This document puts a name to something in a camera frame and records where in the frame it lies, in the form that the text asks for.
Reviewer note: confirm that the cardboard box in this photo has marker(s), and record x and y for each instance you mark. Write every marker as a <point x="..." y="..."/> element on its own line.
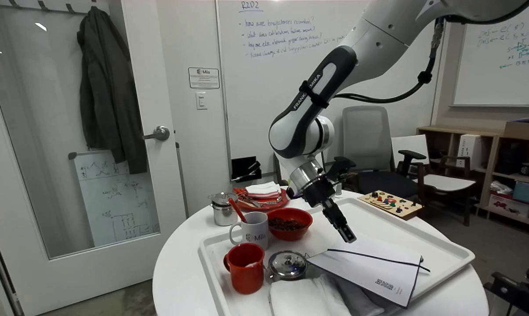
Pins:
<point x="524" y="131"/>

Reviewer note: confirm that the red mug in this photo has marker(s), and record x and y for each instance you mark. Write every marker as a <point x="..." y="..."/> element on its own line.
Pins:
<point x="246" y="270"/>

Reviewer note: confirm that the wooden toy board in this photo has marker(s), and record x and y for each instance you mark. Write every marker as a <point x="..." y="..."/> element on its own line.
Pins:
<point x="392" y="205"/>

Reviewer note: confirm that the coat hook rail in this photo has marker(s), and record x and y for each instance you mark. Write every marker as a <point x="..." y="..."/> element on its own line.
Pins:
<point x="36" y="5"/>

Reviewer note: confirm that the chair with white seat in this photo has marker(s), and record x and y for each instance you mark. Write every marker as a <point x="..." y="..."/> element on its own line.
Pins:
<point x="445" y="182"/>

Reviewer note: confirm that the grey office chair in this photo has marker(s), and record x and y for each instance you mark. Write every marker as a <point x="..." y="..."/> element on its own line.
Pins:
<point x="366" y="142"/>

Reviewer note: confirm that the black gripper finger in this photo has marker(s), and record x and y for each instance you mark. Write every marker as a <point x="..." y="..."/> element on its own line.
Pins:
<point x="338" y="222"/>
<point x="347" y="219"/>

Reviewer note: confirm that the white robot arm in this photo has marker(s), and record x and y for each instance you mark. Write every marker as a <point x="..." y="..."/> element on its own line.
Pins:
<point x="345" y="64"/>

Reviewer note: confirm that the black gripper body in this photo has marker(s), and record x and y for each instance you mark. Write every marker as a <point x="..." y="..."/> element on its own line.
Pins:
<point x="318" y="191"/>

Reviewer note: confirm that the dark hanging jacket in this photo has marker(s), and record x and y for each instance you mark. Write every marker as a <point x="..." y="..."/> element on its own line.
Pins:
<point x="111" y="89"/>

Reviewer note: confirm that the white light switch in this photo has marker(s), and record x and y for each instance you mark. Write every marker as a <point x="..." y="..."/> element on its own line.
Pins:
<point x="201" y="101"/>

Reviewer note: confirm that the white wall sign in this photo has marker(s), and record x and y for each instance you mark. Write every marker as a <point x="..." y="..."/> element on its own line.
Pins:
<point x="202" y="78"/>

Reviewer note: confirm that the small metal jar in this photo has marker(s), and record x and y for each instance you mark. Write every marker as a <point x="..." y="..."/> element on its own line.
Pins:
<point x="222" y="212"/>

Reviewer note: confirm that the blue notebook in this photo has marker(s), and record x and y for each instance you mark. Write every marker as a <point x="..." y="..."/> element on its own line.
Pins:
<point x="375" y="270"/>

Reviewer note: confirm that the white and red box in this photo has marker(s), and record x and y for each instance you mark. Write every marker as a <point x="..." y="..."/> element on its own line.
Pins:
<point x="507" y="207"/>

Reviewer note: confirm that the red bowl with beans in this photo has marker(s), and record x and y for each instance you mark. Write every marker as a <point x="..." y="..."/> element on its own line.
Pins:
<point x="290" y="226"/>

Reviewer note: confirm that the white mug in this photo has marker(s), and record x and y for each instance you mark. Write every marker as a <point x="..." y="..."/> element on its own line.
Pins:
<point x="255" y="229"/>

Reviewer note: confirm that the white plastic tray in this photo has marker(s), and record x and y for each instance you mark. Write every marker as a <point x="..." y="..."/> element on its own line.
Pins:
<point x="440" y="247"/>

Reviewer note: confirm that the red plastic utensil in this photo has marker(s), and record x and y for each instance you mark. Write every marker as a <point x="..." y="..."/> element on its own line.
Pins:
<point x="238" y="210"/>

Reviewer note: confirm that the framed wall whiteboard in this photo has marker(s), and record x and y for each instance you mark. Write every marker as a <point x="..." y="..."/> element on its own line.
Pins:
<point x="498" y="64"/>

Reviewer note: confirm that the wooden shelf unit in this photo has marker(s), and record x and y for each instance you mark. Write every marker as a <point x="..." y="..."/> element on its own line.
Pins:
<point x="498" y="170"/>

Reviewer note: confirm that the large wall whiteboard with writing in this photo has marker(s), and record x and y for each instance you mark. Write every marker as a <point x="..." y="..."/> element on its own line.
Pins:
<point x="264" y="77"/>

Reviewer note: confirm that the small leaning whiteboard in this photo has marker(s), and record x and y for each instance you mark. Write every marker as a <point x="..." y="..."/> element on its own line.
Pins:
<point x="116" y="200"/>

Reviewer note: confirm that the white napkin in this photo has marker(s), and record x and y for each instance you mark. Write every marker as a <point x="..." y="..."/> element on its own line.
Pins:
<point x="264" y="189"/>

